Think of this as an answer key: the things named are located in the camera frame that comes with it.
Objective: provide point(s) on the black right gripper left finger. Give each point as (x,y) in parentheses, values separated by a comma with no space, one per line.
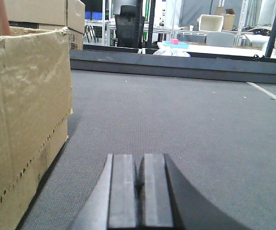
(112,204)

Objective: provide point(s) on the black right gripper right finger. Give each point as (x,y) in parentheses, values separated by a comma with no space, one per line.
(170,202)

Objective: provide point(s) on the large brown cardboard box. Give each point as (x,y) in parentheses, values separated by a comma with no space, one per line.
(35,102)

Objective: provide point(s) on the stacked cardboard boxes behind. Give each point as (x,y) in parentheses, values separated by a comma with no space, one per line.
(49,15)

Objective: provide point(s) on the crumpled clear plastic bag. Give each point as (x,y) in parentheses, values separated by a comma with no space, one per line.
(168,51)

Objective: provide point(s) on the light blue tray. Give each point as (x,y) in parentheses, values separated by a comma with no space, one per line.
(182,45)

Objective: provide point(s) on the pink small box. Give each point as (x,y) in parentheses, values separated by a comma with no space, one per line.
(174,41)

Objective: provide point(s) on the grey chair back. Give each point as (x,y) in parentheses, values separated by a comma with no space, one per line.
(220,39)

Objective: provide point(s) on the black office chair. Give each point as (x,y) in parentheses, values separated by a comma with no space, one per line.
(125,26)

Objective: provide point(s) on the white plastic bin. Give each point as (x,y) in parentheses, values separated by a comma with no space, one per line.
(208,22)

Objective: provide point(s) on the distant open cardboard box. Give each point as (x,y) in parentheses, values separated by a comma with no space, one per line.
(229,17)

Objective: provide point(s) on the dark metal floor frame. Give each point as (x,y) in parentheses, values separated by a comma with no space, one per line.
(204,66)

